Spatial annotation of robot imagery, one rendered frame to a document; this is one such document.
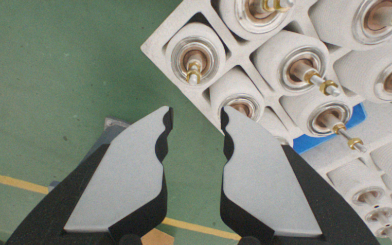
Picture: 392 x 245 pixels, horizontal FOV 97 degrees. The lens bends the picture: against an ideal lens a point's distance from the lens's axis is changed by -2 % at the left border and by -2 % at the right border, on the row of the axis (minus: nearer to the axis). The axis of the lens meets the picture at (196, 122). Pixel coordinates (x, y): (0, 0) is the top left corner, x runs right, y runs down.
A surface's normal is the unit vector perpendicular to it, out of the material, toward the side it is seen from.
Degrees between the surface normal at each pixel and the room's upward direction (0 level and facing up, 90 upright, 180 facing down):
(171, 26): 0
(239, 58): 0
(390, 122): 90
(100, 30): 0
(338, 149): 90
